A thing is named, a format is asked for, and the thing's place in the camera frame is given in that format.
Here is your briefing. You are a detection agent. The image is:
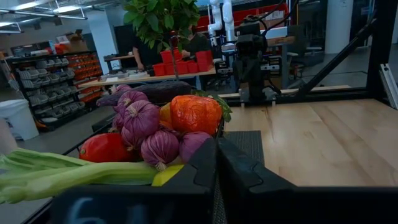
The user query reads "orange bell pepper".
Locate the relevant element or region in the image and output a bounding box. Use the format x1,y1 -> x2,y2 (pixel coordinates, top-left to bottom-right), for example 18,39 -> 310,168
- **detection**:
169,94 -> 223,136

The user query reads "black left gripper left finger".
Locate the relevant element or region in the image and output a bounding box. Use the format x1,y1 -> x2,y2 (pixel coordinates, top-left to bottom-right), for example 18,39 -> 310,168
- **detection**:
51,138 -> 218,224

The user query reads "black shelf rack with bins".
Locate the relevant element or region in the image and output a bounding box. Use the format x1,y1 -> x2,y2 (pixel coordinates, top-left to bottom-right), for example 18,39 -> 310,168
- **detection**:
6,50 -> 104,131

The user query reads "white trash bin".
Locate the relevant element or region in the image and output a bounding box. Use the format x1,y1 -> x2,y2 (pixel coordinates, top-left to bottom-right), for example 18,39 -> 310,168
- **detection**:
0,98 -> 40,141

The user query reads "pale green celery stalk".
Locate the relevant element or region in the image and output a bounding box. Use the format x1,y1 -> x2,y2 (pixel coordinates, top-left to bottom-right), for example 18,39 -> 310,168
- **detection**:
0,147 -> 160,205

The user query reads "grey woven placemat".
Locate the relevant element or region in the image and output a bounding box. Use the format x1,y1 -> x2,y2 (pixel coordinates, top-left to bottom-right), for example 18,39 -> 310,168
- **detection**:
212,129 -> 266,224

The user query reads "dark purple eggplant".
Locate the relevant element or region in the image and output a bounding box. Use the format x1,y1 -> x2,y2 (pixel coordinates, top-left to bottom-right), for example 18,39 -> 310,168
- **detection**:
95,80 -> 195,108

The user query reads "brown cardboard box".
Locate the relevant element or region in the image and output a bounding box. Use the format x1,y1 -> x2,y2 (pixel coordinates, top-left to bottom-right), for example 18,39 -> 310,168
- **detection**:
55,29 -> 90,54

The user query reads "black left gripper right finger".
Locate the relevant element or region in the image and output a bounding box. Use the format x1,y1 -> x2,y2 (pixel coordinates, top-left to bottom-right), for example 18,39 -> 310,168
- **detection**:
218,137 -> 398,224

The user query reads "black office chair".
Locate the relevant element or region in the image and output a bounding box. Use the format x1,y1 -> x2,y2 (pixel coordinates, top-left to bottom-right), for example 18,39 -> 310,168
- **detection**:
286,24 -> 325,68

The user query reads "wooden workbench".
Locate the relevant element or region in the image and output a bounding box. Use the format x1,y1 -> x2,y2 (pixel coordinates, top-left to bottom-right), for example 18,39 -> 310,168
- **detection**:
77,66 -> 218,90

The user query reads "person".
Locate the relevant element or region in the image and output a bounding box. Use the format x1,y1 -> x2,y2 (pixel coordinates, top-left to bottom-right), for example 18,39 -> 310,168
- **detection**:
132,26 -> 163,72
180,24 -> 213,60

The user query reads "red storage bin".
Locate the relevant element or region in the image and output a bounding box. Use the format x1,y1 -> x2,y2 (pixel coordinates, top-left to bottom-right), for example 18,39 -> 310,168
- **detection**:
164,60 -> 190,76
160,49 -> 183,65
152,63 -> 167,77
195,50 -> 214,73

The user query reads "green potted plant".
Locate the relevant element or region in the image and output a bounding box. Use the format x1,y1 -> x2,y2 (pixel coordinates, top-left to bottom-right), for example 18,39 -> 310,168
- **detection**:
122,0 -> 201,82

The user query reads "white round column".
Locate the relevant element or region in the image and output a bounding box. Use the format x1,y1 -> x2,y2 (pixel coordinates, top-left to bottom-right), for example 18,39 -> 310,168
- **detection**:
324,0 -> 356,55

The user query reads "red tomato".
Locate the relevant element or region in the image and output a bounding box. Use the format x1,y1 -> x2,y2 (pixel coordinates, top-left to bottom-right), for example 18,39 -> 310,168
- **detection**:
78,133 -> 138,164

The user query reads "red yellow mango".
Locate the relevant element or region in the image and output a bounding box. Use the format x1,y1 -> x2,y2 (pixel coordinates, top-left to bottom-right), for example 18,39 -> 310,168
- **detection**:
159,101 -> 174,129

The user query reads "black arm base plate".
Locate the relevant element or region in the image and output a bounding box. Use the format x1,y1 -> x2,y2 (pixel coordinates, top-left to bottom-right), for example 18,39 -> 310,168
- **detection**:
238,89 -> 278,109

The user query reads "yellow lemon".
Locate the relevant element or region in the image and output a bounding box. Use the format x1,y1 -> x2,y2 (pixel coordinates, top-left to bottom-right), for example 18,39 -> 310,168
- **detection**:
150,164 -> 185,188

